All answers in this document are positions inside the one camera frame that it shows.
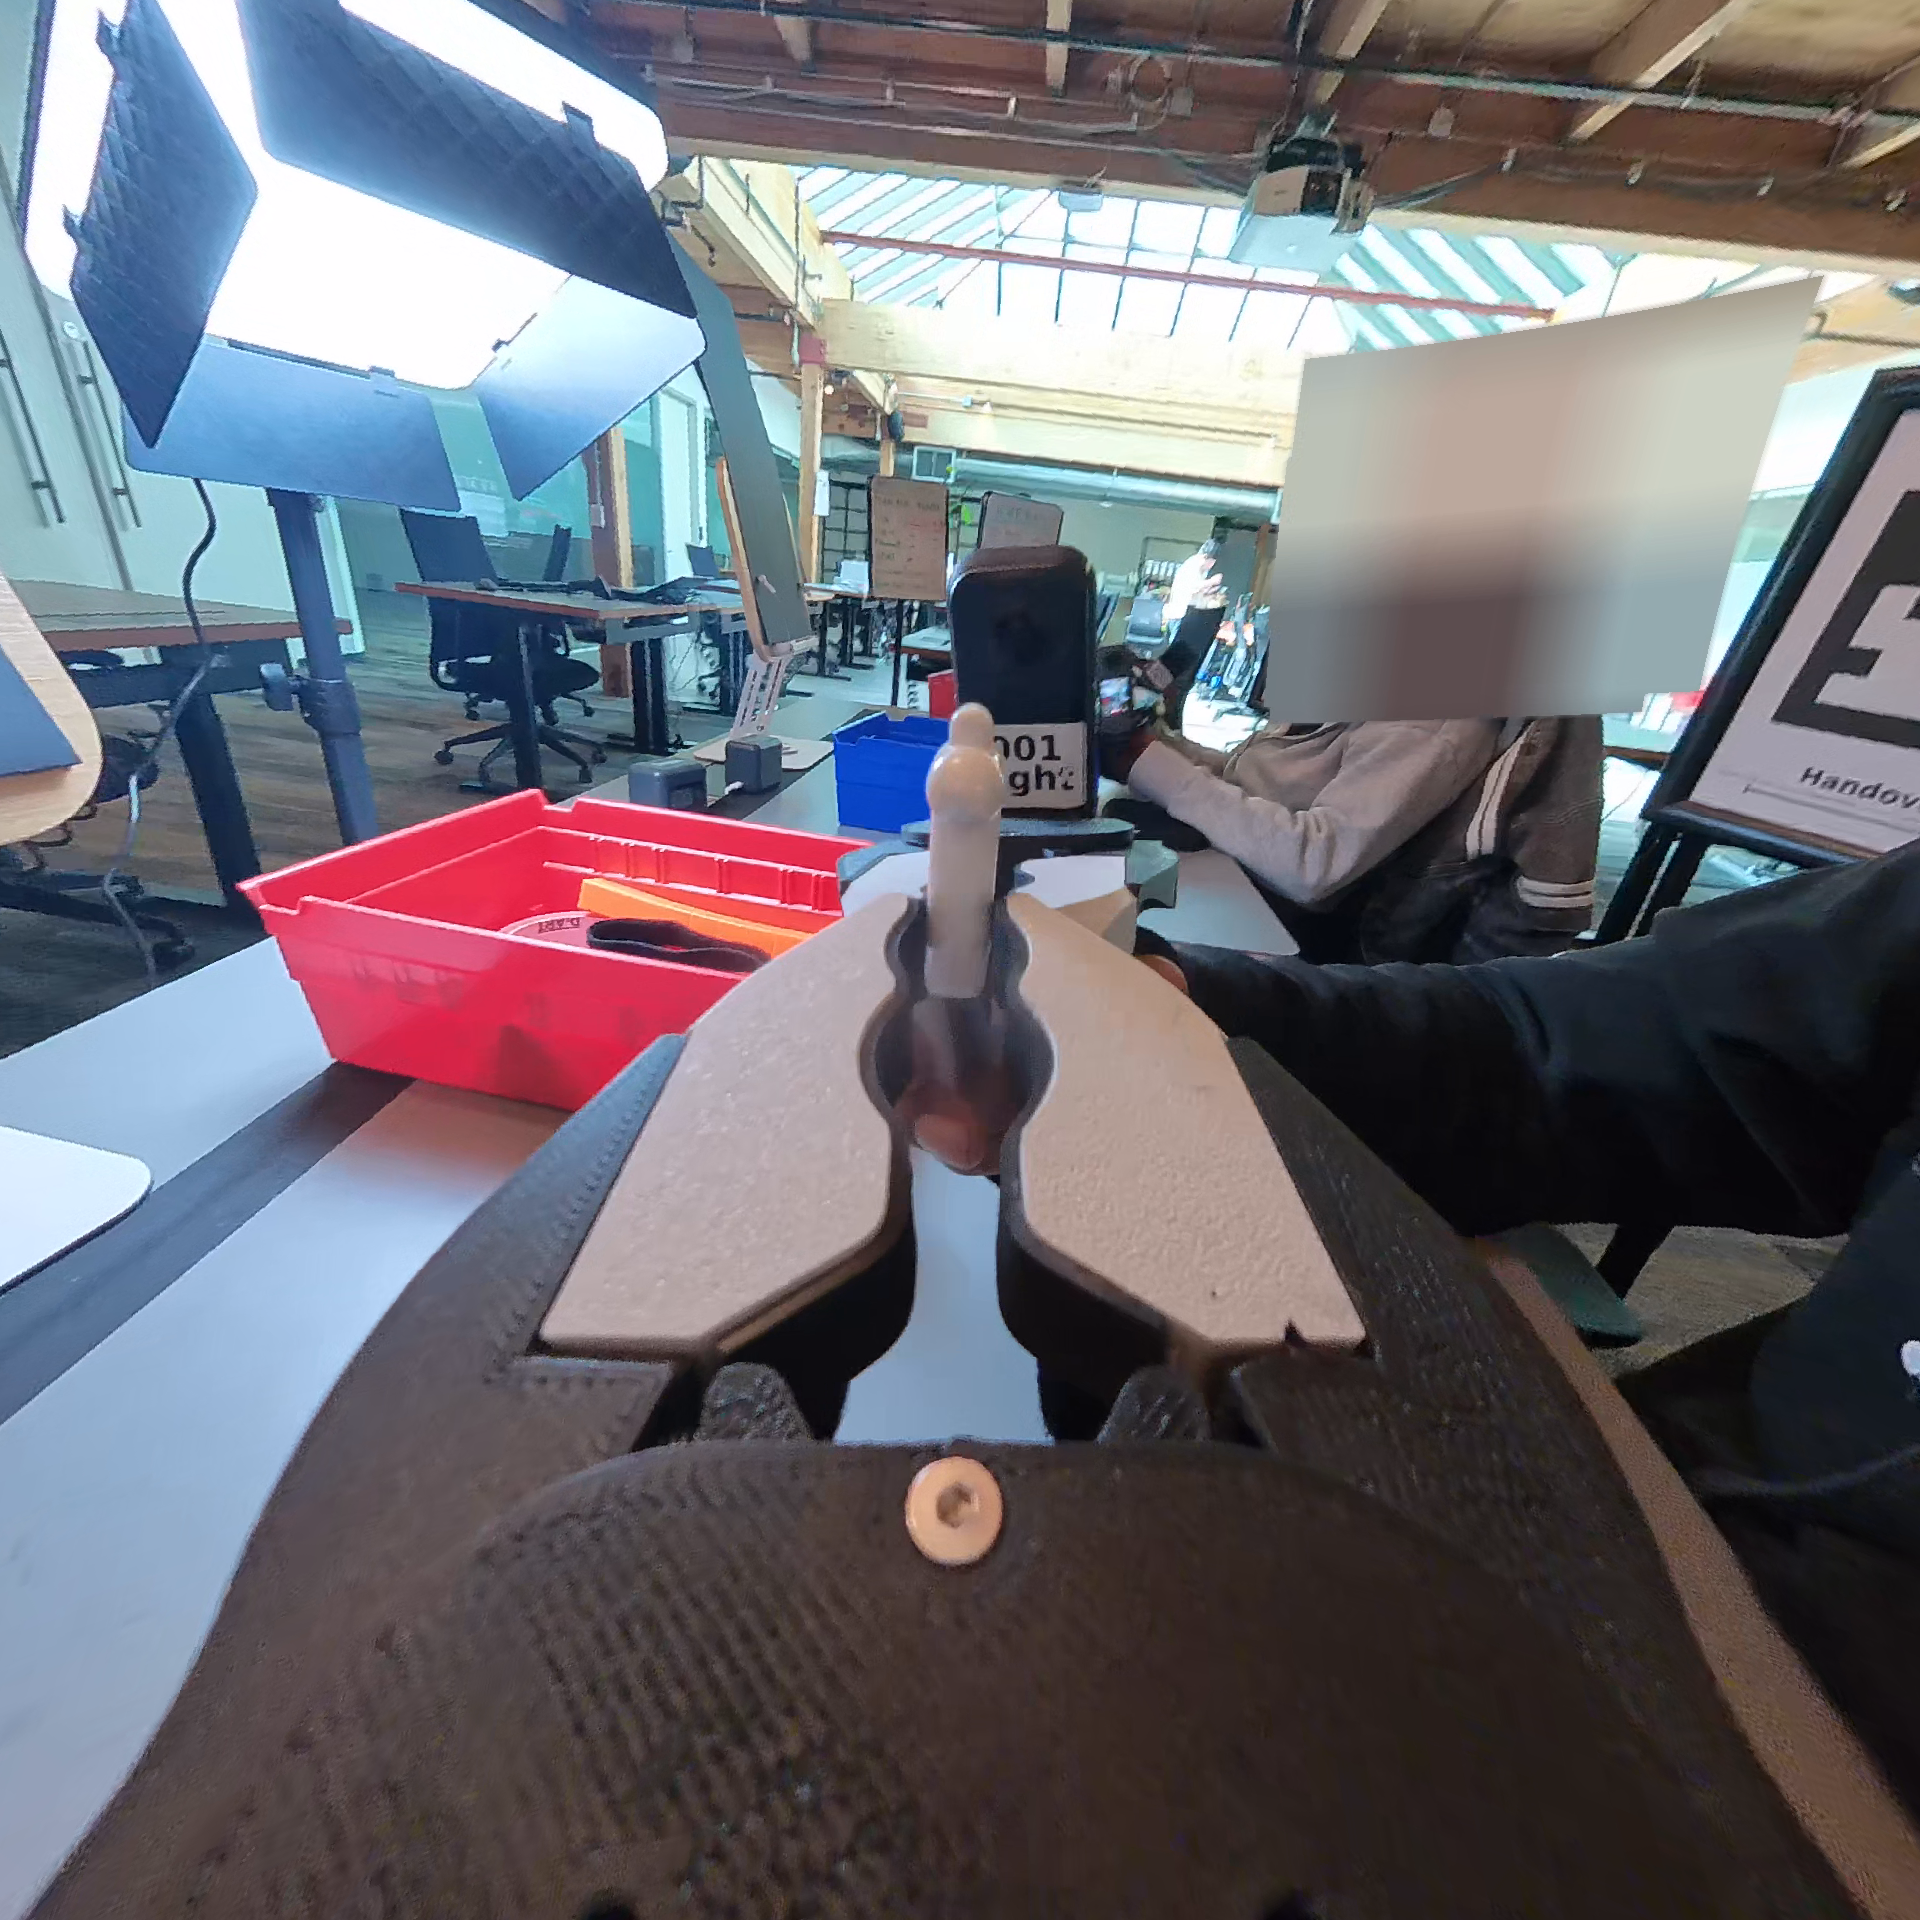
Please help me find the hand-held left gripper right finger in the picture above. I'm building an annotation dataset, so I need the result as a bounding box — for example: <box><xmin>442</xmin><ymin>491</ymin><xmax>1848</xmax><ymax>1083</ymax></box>
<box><xmin>995</xmin><ymin>895</ymin><xmax>1371</xmax><ymax>1389</ymax></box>

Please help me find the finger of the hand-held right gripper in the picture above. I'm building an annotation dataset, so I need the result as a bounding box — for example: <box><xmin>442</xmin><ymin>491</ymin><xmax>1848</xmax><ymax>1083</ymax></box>
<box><xmin>997</xmin><ymin>881</ymin><xmax>1136</xmax><ymax>953</ymax></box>

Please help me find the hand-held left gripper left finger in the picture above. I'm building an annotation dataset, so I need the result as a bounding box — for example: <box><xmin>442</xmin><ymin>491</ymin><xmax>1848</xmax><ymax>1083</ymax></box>
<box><xmin>534</xmin><ymin>895</ymin><xmax>922</xmax><ymax>1373</ymax></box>

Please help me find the white tag with wire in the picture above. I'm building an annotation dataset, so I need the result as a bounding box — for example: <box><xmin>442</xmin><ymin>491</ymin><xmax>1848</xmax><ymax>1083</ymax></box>
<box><xmin>907</xmin><ymin>704</ymin><xmax>1028</xmax><ymax>1119</ymax></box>

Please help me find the black velcro strap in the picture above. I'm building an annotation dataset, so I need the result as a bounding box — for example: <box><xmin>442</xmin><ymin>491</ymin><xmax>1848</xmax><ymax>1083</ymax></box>
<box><xmin>586</xmin><ymin>918</ymin><xmax>767</xmax><ymax>968</ymax></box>

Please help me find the person's right forearm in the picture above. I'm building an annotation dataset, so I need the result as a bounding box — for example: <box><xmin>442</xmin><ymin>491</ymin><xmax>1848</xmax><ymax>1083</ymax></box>
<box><xmin>1171</xmin><ymin>848</ymin><xmax>1920</xmax><ymax>1238</ymax></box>

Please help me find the blue plastic bin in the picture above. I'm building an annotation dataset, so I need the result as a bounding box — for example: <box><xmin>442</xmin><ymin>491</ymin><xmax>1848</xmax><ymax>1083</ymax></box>
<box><xmin>832</xmin><ymin>708</ymin><xmax>952</xmax><ymax>833</ymax></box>

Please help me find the orange plastic strip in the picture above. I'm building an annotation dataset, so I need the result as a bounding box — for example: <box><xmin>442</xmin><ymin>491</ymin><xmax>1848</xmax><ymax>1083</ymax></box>
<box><xmin>575</xmin><ymin>877</ymin><xmax>818</xmax><ymax>961</ymax></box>

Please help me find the black board with wooden back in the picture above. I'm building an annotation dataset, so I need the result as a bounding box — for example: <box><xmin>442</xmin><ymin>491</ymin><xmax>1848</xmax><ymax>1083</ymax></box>
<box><xmin>668</xmin><ymin>239</ymin><xmax>834</xmax><ymax>768</ymax></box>

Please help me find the red ceiling pipe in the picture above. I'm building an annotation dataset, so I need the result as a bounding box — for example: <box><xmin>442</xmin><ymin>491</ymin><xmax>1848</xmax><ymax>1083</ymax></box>
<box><xmin>824</xmin><ymin>231</ymin><xmax>1554</xmax><ymax>320</ymax></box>

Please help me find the wooden office desk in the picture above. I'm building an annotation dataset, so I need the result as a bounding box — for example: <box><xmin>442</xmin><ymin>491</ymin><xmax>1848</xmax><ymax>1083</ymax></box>
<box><xmin>6</xmin><ymin>576</ymin><xmax>355</xmax><ymax>903</ymax></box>
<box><xmin>398</xmin><ymin>576</ymin><xmax>752</xmax><ymax>758</ymax></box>

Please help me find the ceiling projector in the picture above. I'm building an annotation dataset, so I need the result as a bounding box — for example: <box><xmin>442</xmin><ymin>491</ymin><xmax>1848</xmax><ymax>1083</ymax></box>
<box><xmin>1229</xmin><ymin>134</ymin><xmax>1373</xmax><ymax>272</ymax></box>

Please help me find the black office chair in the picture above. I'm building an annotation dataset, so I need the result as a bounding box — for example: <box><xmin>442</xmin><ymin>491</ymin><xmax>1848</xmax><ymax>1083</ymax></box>
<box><xmin>398</xmin><ymin>508</ymin><xmax>607</xmax><ymax>797</ymax></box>

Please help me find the black board on white stand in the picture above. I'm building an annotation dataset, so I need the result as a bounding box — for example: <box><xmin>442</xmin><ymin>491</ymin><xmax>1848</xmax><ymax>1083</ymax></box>
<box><xmin>0</xmin><ymin>569</ymin><xmax>154</xmax><ymax>1292</ymax></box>

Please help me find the black light stand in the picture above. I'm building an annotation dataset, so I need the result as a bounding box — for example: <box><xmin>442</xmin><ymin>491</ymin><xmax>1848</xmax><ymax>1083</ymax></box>
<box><xmin>262</xmin><ymin>487</ymin><xmax>383</xmax><ymax>848</ymax></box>

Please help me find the framed marker sign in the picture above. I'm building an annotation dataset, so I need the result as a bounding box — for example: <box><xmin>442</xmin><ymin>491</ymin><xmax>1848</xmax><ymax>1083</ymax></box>
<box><xmin>1597</xmin><ymin>367</ymin><xmax>1920</xmax><ymax>947</ymax></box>

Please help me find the studio light panel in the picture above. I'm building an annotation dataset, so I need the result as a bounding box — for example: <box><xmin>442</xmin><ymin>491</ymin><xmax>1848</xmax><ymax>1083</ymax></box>
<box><xmin>22</xmin><ymin>0</ymin><xmax>706</xmax><ymax>518</ymax></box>

